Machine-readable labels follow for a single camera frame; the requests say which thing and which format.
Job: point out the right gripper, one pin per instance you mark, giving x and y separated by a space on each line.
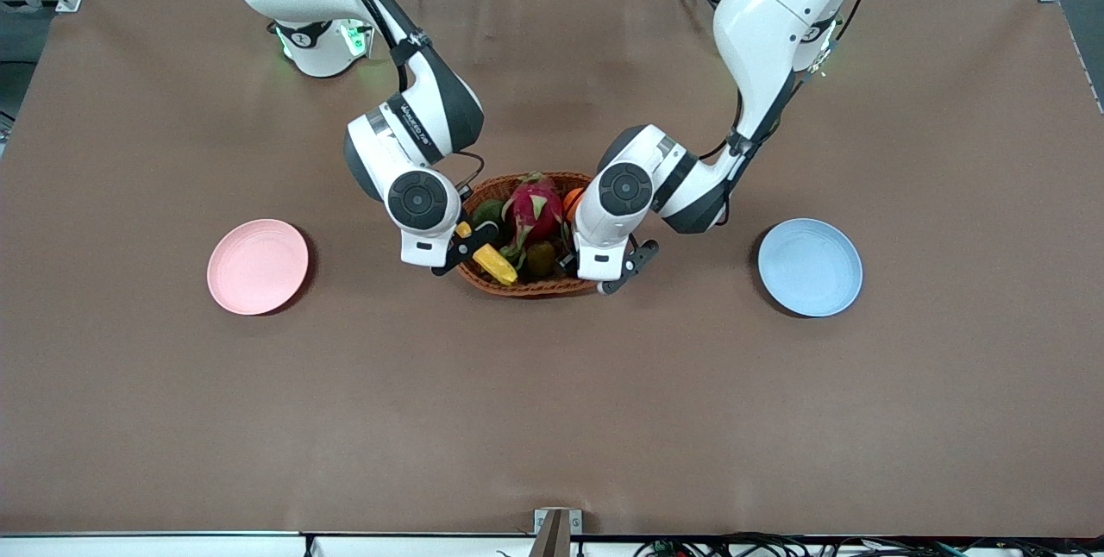
467 230

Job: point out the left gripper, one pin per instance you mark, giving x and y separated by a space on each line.
568 262

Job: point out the yellow banana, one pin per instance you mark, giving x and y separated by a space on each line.
497 265

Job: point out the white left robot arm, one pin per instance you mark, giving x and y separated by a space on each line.
776 14

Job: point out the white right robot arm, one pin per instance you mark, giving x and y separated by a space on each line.
405 143

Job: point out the green avocado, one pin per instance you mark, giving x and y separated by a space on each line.
489 212

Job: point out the brown kiwi fruit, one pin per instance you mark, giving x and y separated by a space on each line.
541 259

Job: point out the orange fruit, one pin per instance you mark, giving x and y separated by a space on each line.
573 203

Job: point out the brown wicker basket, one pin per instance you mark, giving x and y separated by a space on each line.
517 289

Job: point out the pink dragon fruit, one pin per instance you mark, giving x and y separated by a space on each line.
533 208

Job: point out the brown table cover mat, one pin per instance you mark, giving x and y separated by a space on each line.
552 419

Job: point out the pink round plate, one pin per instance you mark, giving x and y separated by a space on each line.
257 266

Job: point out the blue round plate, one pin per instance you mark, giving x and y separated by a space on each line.
810 267

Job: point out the white table edge panel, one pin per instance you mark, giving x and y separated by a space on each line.
423 547
147 545

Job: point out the metal bracket with dark post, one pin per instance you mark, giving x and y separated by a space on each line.
556 531

